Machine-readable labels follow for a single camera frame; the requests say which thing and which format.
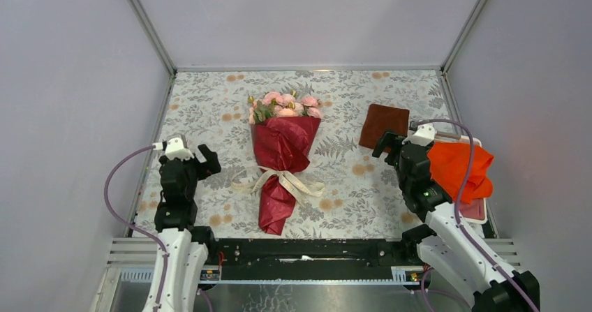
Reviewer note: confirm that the orange cloth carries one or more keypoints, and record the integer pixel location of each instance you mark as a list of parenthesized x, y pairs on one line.
[(448, 167)]

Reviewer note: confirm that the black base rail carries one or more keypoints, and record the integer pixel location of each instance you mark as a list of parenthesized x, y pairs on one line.
[(312, 260)]

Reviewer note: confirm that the cream printed ribbon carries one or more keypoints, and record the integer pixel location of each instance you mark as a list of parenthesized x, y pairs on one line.
[(252, 179)]

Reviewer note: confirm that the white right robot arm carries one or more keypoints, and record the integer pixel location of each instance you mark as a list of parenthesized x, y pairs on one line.
[(445, 240)]

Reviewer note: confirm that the aluminium frame post right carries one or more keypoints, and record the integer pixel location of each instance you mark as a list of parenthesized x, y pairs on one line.
[(463, 35)]

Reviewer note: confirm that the peach rose stem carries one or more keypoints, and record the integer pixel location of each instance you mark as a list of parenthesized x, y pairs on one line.
[(264, 108)]

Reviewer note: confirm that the aluminium frame post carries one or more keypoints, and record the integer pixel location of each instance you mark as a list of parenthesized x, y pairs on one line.
[(152, 35), (463, 35)]

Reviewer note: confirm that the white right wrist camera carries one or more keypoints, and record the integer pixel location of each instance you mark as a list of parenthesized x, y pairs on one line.
[(423, 136)]

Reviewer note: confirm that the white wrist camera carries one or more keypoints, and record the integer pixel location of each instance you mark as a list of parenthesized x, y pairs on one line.
[(423, 136), (176, 148)]

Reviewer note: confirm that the pink cloth in basket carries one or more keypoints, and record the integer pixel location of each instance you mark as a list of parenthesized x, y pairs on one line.
[(475, 211)]

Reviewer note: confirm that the white plastic basket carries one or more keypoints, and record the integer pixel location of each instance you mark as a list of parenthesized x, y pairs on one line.
[(446, 137)]

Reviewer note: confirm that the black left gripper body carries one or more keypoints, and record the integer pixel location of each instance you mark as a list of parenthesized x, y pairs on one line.
[(193, 167)]

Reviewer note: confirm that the floral patterned table mat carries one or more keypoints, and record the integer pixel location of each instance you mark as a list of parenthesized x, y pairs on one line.
[(361, 198)]

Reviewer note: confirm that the aluminium frame post left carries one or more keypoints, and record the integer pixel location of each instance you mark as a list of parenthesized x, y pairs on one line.
[(152, 35)]

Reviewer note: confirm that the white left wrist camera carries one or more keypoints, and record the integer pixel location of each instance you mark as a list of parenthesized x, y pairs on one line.
[(176, 148)]

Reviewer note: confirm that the brown folded cloth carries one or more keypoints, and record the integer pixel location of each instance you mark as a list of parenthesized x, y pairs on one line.
[(381, 118)]

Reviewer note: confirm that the dark maroon wrapping paper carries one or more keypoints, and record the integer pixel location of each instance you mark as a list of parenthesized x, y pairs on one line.
[(281, 144)]

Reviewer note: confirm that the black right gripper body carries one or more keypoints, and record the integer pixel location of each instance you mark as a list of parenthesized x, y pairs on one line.
[(403, 184)]

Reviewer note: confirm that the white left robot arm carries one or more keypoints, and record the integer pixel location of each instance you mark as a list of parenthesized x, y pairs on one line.
[(182, 247)]

